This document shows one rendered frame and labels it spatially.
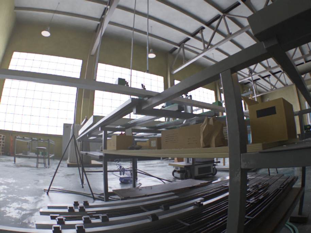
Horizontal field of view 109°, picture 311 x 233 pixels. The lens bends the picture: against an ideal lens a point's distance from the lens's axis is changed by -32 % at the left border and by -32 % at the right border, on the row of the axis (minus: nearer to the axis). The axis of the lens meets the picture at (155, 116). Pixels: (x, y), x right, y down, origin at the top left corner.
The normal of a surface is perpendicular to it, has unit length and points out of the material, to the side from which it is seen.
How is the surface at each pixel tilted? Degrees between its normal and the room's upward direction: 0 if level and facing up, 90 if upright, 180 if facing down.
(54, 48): 90
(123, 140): 90
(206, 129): 104
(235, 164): 90
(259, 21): 90
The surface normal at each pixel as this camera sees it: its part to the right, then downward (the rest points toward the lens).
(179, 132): -0.86, -0.08
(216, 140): -0.14, -0.16
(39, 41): 0.51, -0.18
